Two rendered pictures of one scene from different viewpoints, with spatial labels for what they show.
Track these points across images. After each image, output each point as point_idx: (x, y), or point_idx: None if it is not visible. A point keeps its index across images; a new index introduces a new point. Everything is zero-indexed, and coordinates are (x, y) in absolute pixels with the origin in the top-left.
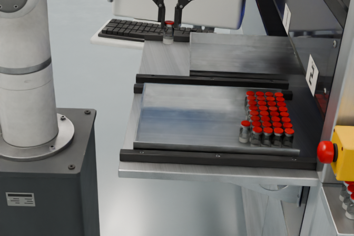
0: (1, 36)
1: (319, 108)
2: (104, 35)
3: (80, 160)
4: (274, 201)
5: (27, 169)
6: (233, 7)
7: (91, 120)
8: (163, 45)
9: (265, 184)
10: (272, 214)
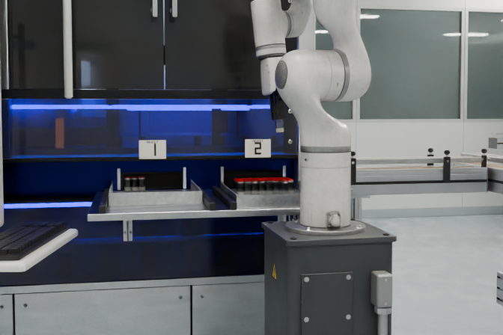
0: (342, 122)
1: (285, 156)
2: (22, 253)
3: None
4: (215, 294)
5: (369, 225)
6: (1, 197)
7: (281, 221)
8: (117, 209)
9: (172, 312)
10: (218, 307)
